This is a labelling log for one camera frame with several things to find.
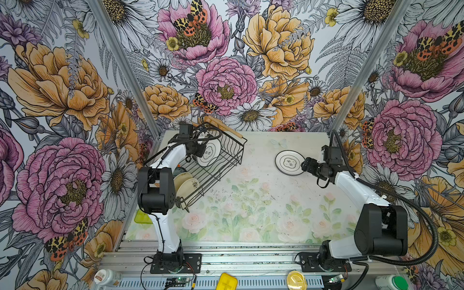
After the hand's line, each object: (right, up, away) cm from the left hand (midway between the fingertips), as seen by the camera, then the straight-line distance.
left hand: (201, 152), depth 98 cm
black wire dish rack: (+17, +4, +4) cm, 18 cm away
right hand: (+54, -9, -8) cm, 55 cm away
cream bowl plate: (-4, -16, -13) cm, 21 cm away
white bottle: (-26, -43, -33) cm, 61 cm away
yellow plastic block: (+15, -49, -28) cm, 58 cm away
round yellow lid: (+42, -49, -27) cm, 70 cm away
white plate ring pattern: (+49, -6, +8) cm, 50 cm away
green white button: (+72, -44, -35) cm, 92 cm away
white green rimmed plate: (+5, -1, +7) cm, 9 cm away
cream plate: (-8, -12, -13) cm, 19 cm away
